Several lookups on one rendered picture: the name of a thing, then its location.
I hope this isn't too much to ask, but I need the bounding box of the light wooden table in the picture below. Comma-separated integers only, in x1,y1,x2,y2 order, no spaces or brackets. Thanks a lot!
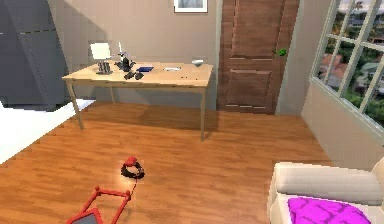
61,61,214,142

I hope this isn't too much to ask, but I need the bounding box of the red and black vacuum robot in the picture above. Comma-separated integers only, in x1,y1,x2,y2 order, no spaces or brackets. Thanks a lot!
120,156,146,180

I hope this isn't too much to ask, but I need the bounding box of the black kettle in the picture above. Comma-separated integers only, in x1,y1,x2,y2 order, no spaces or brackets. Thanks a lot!
114,52,137,73

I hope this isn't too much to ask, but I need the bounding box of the brown wooden door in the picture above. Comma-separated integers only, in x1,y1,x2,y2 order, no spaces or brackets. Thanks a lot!
216,0,301,116

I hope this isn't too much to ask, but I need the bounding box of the white shade table lamp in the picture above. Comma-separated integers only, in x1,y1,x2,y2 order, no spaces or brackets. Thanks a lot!
90,42,113,76

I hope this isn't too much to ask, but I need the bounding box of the cream armchair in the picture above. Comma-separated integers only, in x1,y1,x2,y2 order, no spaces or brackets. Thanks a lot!
266,156,384,224

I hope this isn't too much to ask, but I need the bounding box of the white bed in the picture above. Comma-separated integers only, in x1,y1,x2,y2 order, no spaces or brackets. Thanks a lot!
0,99,98,165

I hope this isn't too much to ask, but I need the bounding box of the magenta cushion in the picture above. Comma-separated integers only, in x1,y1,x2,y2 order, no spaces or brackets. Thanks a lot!
287,196,373,224

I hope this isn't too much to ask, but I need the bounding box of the white framed window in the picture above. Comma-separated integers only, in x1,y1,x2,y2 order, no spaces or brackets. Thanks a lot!
309,0,384,139

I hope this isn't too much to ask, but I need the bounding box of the white framed wall picture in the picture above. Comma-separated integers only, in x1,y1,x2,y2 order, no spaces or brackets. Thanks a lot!
173,0,209,14

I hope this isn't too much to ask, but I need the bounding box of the red frame stand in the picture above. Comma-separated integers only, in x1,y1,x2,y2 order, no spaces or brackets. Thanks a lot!
65,186,132,224

